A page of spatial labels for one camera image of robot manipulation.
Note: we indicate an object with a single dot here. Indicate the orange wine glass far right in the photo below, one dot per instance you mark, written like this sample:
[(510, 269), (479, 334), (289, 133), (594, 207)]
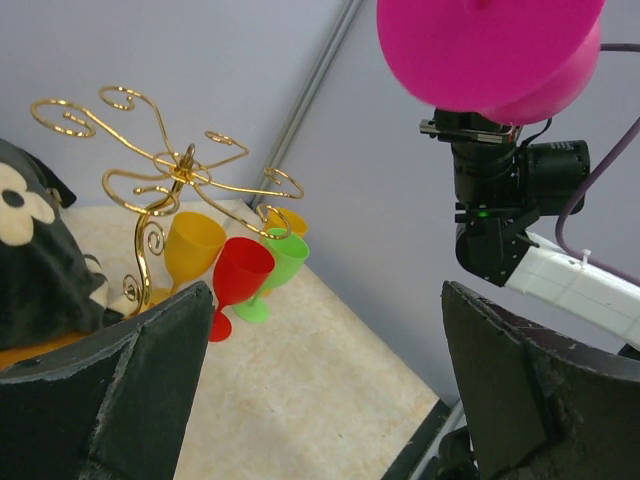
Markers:
[(296, 222)]

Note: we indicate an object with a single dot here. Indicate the red plastic wine glass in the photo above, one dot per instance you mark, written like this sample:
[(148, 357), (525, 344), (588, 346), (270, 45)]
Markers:
[(241, 269)]

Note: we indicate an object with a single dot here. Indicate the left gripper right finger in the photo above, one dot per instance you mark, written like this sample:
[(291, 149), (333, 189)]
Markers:
[(539, 404)]

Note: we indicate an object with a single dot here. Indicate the gold wire glass rack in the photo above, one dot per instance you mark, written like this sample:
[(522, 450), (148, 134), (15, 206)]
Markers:
[(175, 172)]

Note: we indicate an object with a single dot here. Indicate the black floral pillow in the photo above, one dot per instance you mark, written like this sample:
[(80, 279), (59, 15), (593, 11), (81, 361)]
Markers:
[(49, 287)]

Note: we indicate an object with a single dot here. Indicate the pink plastic wine glass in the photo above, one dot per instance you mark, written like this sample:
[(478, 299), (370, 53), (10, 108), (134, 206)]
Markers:
[(515, 62)]

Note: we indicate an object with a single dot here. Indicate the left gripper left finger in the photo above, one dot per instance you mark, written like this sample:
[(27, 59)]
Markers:
[(114, 405)]

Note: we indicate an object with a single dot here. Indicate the orange wine glass near rack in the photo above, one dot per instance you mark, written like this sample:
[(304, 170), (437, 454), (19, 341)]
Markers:
[(192, 245)]

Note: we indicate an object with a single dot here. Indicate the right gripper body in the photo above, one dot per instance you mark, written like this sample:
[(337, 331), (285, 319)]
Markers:
[(468, 128)]

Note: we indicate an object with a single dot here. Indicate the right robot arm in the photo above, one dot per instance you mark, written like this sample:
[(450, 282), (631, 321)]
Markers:
[(503, 185)]

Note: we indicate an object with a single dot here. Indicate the green plastic wine glass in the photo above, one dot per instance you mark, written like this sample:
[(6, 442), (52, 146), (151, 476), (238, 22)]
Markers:
[(290, 252)]

